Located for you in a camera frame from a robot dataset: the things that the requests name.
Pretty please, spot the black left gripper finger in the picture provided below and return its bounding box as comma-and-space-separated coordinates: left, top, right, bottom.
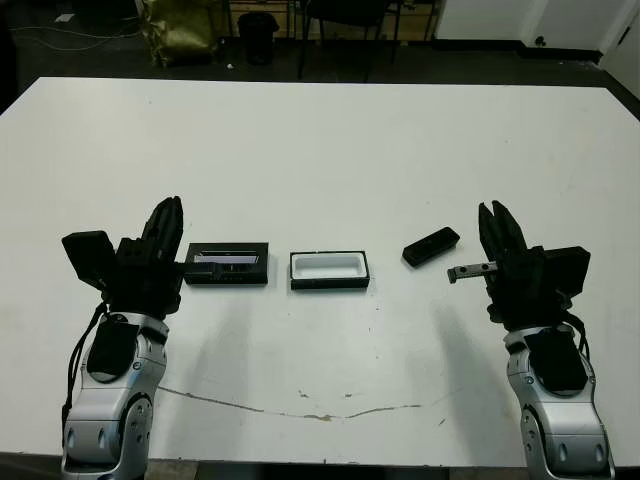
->
158, 196, 185, 262
133, 198, 172, 252

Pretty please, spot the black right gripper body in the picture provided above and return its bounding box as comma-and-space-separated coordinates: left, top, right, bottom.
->
446, 246, 572, 332

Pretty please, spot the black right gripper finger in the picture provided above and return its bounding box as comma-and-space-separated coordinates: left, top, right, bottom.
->
477, 201, 502, 272
491, 199, 530, 262

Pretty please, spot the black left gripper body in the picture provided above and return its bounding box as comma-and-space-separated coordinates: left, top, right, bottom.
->
101, 237, 219, 322

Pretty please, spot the black bar-shaped camera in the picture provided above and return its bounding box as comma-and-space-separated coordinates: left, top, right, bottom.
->
401, 226, 461, 267

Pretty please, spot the black box lid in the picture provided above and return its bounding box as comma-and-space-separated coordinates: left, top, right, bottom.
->
182, 242, 270, 286

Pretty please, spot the black box base white insert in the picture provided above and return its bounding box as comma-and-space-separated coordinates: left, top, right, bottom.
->
288, 248, 372, 291

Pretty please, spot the yellow-green plastic bag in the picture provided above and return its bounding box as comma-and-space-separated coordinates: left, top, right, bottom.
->
140, 0, 221, 69

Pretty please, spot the black trash bin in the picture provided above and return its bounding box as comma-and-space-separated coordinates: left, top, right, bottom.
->
237, 12, 279, 66

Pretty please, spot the wooden shelf unit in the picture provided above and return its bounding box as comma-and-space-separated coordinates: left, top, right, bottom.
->
219, 0, 441, 40

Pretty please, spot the black chair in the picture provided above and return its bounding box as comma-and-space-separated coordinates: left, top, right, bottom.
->
298, 0, 401, 81

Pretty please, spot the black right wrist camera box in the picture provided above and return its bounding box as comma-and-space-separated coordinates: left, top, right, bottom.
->
545, 244, 593, 297

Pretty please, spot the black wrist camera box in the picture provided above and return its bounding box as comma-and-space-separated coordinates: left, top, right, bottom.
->
61, 230, 122, 292
545, 244, 593, 297

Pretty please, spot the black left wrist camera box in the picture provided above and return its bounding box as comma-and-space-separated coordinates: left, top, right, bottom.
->
61, 230, 122, 292

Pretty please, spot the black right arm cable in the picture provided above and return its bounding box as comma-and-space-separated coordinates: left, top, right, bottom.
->
562, 302, 597, 374

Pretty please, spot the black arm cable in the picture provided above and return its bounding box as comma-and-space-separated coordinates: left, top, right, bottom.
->
62, 297, 109, 426
562, 302, 597, 374

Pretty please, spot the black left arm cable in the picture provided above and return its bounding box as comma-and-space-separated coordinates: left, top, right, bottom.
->
62, 297, 109, 426

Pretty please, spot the thin white floor cable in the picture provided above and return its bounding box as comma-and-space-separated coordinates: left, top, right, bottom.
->
9, 19, 146, 52

